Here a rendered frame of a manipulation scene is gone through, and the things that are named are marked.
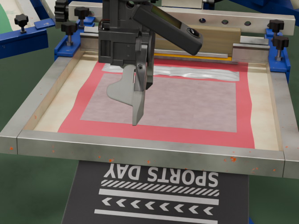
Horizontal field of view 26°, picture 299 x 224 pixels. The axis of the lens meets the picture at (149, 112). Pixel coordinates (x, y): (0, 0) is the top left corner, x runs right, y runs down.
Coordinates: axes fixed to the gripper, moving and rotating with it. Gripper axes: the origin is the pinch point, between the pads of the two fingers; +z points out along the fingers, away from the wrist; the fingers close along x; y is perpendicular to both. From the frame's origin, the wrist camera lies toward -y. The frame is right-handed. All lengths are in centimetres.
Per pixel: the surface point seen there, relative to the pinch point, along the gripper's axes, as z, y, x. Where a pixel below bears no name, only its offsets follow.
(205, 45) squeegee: 12, -8, -70
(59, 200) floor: 112, 52, -140
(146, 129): 16.9, 2.4, -26.4
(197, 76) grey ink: 17, -7, -60
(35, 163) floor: 106, 68, -160
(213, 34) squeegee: 9, -10, -70
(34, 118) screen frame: 14.7, 25.7, -22.3
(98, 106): 17.1, 14.8, -36.6
